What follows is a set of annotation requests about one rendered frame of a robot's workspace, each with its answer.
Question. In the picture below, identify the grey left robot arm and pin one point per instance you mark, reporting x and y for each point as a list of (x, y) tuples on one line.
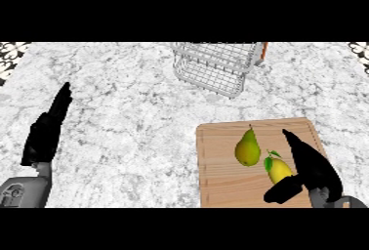
[(26, 192)]

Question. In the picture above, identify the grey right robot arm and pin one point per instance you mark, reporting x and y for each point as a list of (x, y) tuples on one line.
[(331, 199)]

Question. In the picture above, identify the wooden cutting board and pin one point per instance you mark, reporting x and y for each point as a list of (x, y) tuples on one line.
[(240, 169)]

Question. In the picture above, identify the yellow lemon with leaves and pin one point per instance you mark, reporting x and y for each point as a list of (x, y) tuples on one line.
[(278, 168)]

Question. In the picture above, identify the green pear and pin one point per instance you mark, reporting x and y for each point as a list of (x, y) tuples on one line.
[(248, 149)]

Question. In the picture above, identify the orange and white box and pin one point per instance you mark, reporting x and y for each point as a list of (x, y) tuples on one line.
[(262, 52)]

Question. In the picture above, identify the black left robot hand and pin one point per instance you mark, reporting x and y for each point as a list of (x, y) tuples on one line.
[(46, 133)]

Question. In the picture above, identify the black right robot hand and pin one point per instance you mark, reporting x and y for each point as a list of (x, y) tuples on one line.
[(312, 166)]

